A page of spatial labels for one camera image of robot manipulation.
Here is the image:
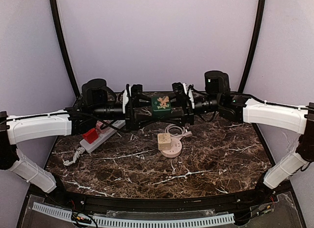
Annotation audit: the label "pink cube socket adapter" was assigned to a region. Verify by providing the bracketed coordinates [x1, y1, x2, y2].
[96, 121, 109, 134]

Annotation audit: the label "dark green cube adapter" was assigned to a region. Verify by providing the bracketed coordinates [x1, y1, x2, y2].
[151, 96, 172, 118]

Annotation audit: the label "beige cube adapter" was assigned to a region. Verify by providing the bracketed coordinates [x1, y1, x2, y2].
[157, 133, 172, 151]

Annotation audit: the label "pink round socket hub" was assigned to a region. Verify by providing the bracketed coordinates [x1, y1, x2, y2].
[160, 138, 182, 158]

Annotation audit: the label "red cube socket adapter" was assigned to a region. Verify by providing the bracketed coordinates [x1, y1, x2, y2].
[82, 128, 99, 144]

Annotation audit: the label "white power strip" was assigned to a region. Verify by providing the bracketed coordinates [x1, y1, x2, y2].
[79, 127, 117, 153]

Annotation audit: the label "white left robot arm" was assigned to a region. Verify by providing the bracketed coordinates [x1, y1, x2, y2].
[0, 78, 150, 194]

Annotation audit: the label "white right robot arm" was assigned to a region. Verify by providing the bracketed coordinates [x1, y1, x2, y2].
[122, 71, 314, 190]

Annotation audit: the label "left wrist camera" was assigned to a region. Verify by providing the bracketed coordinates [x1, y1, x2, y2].
[121, 83, 144, 113]

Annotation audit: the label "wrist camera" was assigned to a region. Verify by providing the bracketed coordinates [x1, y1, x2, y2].
[172, 82, 195, 109]
[121, 83, 144, 113]

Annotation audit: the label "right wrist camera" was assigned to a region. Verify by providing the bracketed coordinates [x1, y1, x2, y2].
[172, 82, 195, 109]

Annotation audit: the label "white power strip cable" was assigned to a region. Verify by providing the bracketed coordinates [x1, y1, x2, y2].
[63, 147, 85, 167]

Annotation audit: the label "black front frame rail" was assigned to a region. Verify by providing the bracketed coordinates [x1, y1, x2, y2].
[44, 174, 292, 214]

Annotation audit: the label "black right corner post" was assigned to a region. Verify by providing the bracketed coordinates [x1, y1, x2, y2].
[238, 0, 266, 93]

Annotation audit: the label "light blue cable duct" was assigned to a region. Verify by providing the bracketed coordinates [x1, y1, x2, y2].
[32, 202, 235, 228]

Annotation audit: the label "black corner frame post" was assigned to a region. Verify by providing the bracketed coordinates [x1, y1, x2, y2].
[49, 0, 80, 98]

